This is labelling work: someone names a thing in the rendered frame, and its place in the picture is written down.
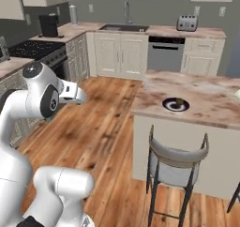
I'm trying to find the dark sink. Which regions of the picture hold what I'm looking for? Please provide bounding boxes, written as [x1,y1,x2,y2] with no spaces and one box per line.
[98,23,151,34]

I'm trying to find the silver tap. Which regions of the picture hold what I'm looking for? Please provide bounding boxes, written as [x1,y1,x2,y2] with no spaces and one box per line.
[123,0,134,25]

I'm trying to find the black coffee machine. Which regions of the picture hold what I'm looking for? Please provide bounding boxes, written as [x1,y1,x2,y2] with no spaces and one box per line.
[37,12,66,39]

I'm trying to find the cream corner base cupboard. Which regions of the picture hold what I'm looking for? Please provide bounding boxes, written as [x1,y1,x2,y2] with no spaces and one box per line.
[65,33,91,83]

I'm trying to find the grey bar stool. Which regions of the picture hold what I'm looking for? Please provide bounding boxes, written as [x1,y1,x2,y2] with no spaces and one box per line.
[145,124,210,227]

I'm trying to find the cream sink base cupboards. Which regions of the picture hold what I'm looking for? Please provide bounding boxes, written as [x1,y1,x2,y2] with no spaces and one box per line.
[85,31,150,81]

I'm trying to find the cream kitchen island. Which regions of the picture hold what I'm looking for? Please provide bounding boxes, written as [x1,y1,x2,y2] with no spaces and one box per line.
[130,68,240,201]

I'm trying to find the black plate with food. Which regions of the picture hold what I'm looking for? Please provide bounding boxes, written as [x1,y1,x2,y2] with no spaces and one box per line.
[161,97,191,114]

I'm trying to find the white paper towel roll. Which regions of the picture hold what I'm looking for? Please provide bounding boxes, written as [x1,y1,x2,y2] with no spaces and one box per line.
[68,4,79,25]

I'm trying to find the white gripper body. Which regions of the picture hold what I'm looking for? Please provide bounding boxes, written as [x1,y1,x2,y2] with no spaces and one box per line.
[59,83,89,105]

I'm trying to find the dark bar stool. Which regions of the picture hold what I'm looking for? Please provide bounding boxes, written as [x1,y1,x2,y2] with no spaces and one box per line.
[226,181,240,215]

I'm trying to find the cream drawer base cupboard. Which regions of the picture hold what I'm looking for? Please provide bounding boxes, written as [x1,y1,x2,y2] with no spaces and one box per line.
[180,37,226,78]

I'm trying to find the black stove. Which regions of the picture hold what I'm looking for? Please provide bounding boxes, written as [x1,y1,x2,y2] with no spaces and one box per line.
[7,39,71,82]

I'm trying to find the cream base cupboard beside stove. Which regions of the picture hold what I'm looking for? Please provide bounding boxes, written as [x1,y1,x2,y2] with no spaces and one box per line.
[0,68,45,149]

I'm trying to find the silver toaster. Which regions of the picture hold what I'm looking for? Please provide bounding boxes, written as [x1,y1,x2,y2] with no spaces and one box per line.
[175,14,199,33]

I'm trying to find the grey dishwasher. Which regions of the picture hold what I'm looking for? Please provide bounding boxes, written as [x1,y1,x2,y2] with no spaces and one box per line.
[147,36,187,73]

